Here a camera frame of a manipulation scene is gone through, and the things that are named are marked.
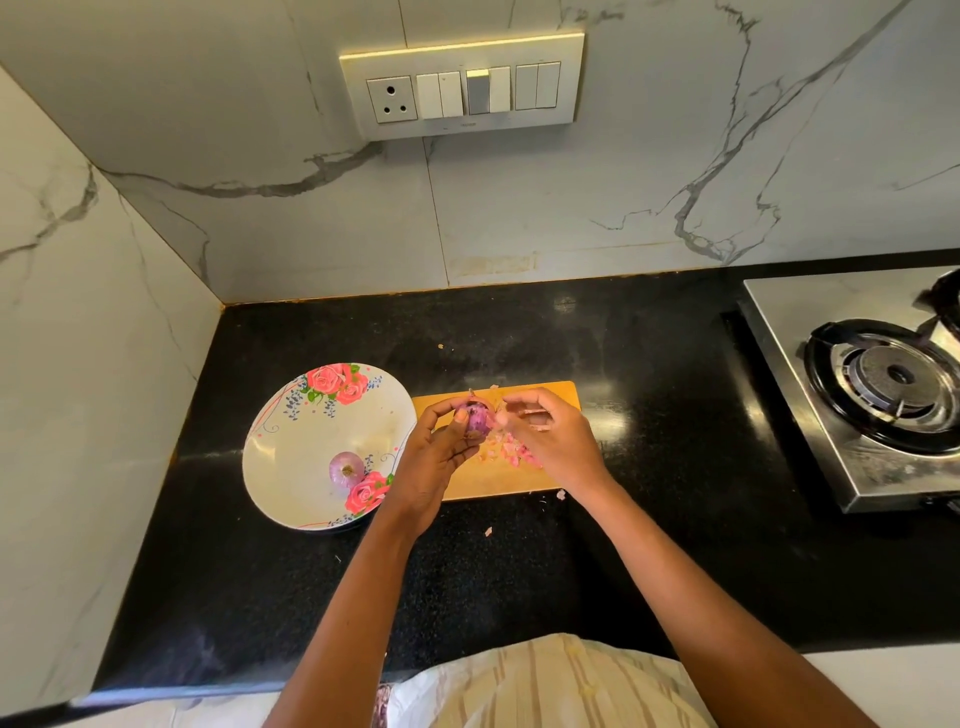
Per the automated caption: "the pile of onion peels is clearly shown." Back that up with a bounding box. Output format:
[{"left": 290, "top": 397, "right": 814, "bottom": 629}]
[{"left": 480, "top": 429, "right": 569, "bottom": 539}]

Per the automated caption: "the beige striped garment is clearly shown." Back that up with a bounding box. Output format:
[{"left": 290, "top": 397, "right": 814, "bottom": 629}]
[{"left": 382, "top": 633, "right": 719, "bottom": 728}]

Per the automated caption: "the person's right forearm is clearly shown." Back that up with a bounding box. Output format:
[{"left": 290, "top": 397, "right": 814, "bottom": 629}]
[{"left": 573, "top": 477, "right": 879, "bottom": 728}]

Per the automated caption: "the black stone countertop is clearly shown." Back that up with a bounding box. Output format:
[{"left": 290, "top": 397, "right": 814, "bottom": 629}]
[{"left": 93, "top": 249, "right": 960, "bottom": 695}]

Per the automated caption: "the stainless steel gas stove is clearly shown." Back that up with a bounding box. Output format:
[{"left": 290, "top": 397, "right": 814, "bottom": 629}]
[{"left": 736, "top": 267, "right": 960, "bottom": 515}]

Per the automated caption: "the person's right hand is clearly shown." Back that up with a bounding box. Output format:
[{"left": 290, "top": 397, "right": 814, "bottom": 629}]
[{"left": 498, "top": 388, "right": 614, "bottom": 503}]

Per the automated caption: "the person's left hand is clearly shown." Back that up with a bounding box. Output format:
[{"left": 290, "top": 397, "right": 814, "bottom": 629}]
[{"left": 381, "top": 396, "right": 485, "bottom": 536}]

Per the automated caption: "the white wall switch panel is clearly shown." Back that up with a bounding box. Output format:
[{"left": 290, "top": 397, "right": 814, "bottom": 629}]
[{"left": 340, "top": 31, "right": 588, "bottom": 143}]

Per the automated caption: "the person's left forearm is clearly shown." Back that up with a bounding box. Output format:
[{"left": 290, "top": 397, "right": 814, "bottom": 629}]
[{"left": 264, "top": 510, "right": 437, "bottom": 728}]

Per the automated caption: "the white floral plate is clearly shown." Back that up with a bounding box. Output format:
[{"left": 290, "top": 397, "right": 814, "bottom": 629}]
[{"left": 241, "top": 361, "right": 420, "bottom": 533}]

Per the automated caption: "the black stove burner grate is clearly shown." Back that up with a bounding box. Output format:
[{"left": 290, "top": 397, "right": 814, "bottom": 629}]
[
  {"left": 804, "top": 319, "right": 960, "bottom": 456},
  {"left": 918, "top": 268, "right": 960, "bottom": 341}
]

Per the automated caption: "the wooden cutting board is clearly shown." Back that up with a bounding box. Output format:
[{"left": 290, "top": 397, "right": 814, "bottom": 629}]
[{"left": 412, "top": 381, "right": 584, "bottom": 501}]

